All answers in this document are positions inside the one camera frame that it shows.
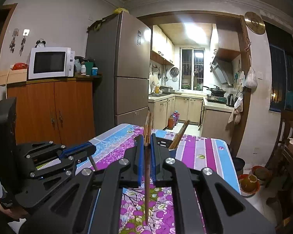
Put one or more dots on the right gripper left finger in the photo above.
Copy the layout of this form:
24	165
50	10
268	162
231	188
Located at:
91	201

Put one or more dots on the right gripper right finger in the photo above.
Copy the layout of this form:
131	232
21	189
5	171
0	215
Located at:
203	202

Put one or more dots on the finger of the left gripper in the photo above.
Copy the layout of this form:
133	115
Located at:
83	155
85	147

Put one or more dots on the wooden chopstick seven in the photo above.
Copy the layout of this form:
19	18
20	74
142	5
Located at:
147	156

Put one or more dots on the wooden chopstick one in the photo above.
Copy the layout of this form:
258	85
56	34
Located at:
146	128

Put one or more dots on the wooden chopstick three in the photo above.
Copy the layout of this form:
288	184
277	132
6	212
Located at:
149	128

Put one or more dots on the wooden chopstick two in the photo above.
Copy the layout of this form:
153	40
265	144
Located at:
178	136

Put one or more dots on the wooden chopstick four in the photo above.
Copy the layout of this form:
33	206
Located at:
180	136

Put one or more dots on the wooden chopstick eight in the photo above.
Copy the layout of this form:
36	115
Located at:
93	163

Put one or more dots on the beige kitchen base cabinets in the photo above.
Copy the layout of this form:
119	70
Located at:
211	118

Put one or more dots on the hanging kitchen towel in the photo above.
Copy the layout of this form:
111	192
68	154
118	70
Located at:
235	116

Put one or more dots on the kitchen window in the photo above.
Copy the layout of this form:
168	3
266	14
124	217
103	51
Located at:
192	69

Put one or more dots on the person's left hand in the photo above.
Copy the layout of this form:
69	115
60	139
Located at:
15	213

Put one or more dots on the orange wooden cabinet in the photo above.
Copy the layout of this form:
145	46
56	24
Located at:
59	110

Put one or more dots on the red bowl on floor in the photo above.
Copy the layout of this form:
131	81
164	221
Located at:
249	185

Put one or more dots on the black trash bin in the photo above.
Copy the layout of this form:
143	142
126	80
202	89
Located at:
239	165

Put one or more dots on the colourful floral tablecloth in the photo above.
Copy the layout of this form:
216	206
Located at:
194	151

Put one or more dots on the blue perforated utensil holder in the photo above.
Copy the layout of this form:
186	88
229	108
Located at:
165	144

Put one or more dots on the white medicine bottle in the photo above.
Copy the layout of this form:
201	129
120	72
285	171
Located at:
83	69

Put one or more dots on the blue lidded cup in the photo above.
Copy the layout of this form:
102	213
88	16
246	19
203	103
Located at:
94	71

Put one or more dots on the dark wooden chair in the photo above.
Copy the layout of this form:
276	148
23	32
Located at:
285	128

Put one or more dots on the orange oil bottle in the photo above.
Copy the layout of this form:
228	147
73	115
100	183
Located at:
171	122

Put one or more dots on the cardboard box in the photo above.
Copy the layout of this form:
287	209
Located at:
12	76

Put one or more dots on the white microwave oven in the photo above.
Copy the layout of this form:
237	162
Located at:
51	62

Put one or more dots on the red telephone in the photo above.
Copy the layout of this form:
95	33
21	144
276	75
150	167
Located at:
19	66

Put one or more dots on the steel electric kettle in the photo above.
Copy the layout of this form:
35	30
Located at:
231	99

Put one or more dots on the brown refrigerator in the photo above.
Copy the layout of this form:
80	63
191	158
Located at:
120	48

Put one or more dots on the black wok on stove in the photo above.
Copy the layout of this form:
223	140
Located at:
216	91

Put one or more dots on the alarm clock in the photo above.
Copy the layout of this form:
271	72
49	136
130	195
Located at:
40	43

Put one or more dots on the white plastic bag hanging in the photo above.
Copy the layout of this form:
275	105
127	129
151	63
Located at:
251	79

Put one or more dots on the range hood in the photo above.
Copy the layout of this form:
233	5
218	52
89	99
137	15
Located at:
223	71

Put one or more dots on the dark room window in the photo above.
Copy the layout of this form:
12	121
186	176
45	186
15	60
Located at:
281	50

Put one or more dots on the gold round wall clock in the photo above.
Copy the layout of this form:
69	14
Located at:
255	23

